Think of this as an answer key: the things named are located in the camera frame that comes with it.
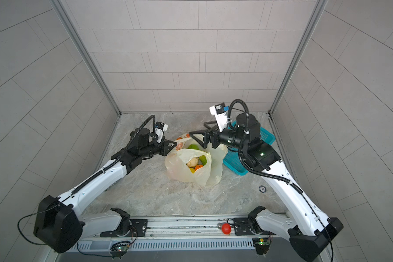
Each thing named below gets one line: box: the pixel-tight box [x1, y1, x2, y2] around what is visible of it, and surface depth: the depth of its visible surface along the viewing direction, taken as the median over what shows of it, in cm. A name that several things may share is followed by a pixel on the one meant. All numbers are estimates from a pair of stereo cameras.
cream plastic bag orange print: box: [164, 132, 229, 188], surface depth 72 cm
